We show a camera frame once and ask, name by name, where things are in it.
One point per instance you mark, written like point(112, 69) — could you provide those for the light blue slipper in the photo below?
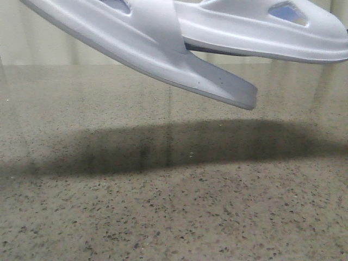
point(286, 30)
point(146, 36)

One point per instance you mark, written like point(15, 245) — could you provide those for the beige background curtain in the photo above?
point(27, 38)

